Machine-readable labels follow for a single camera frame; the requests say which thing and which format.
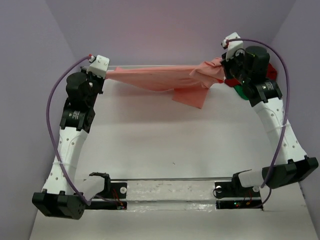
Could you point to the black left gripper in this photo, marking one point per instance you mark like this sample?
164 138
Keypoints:
99 79

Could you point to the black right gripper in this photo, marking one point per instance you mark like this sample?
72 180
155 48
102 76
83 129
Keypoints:
238 55

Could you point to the pink t shirt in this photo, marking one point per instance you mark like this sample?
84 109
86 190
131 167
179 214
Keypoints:
190 83

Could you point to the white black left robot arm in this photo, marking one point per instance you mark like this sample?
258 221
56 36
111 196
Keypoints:
60 198

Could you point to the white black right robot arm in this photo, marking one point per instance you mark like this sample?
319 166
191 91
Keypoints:
290 163

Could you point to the green t shirt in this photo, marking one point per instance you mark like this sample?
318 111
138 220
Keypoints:
240 92

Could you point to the red t shirt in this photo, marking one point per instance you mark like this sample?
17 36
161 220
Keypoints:
271 74

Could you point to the white foam strip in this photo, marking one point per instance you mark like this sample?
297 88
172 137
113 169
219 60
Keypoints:
170 195

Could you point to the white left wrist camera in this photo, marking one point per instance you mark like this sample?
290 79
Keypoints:
98 66

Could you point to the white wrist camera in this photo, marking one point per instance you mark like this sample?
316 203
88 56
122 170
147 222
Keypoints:
231 44
98 66

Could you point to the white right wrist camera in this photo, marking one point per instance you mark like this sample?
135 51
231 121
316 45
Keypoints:
231 44

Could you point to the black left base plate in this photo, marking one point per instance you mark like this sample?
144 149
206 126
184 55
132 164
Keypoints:
114 199

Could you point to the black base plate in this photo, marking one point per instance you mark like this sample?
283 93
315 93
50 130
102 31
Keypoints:
229 198
114 199

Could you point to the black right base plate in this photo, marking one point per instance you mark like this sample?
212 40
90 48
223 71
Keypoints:
229 198

